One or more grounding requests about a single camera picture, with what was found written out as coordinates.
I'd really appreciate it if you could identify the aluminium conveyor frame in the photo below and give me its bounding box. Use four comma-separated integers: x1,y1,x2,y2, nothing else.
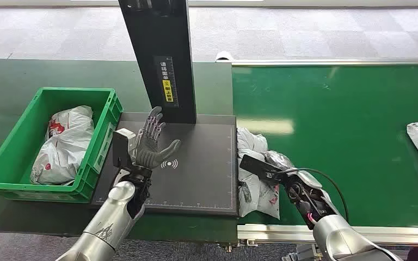
215,57,418,253

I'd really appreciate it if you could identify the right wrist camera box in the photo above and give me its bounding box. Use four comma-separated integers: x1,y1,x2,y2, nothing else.
239,154,293,183

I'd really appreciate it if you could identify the black scanner base plate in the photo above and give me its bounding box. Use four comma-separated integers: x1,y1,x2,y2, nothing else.
90,111,239,217

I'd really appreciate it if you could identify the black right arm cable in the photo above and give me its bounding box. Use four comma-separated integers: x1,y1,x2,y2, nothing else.
277,167,349,223

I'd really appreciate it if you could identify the yellow and black column label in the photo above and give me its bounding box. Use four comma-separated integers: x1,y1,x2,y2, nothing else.
154,55,180,108

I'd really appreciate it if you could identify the white conveyor end cap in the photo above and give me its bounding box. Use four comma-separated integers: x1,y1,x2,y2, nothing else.
215,50,235,63

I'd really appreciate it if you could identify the green conveyor belt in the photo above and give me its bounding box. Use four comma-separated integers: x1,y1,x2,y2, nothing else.
231,65,418,228

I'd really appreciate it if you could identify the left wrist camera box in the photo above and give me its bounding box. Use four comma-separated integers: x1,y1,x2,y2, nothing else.
112,128,138,169

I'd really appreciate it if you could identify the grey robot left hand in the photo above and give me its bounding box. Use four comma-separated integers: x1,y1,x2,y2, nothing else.
133,106,182,170

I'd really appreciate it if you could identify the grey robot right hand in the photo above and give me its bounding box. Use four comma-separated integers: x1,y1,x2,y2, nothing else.
261,150,296,172

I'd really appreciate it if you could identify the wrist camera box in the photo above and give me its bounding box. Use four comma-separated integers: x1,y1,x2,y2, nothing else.
239,154,293,183
112,128,138,169

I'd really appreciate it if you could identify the green plastic crate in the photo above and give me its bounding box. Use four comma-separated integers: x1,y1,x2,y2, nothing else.
0,87,124,204

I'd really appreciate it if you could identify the black scanner column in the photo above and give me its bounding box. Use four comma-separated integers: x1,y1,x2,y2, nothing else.
118,0,198,125

